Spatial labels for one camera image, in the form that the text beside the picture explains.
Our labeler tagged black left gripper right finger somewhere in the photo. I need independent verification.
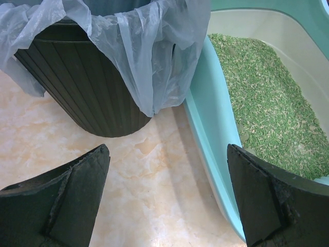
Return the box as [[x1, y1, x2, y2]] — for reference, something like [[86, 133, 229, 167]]
[[227, 144, 328, 246]]

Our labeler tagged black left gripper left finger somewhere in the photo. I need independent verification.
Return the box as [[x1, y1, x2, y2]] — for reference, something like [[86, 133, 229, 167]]
[[1, 144, 110, 246]]

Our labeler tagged black trash bin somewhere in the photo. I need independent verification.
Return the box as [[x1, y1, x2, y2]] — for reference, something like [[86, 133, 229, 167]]
[[12, 19, 177, 138]]

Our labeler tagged teal plastic litter box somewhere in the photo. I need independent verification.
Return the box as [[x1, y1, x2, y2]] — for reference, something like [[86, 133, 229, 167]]
[[184, 1, 328, 239]]

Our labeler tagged green cat litter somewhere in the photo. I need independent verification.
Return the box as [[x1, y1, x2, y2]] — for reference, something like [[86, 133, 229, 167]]
[[209, 34, 328, 180]]

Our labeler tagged translucent blue bin liner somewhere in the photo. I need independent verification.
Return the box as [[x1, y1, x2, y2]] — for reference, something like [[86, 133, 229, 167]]
[[1, 1, 211, 117]]

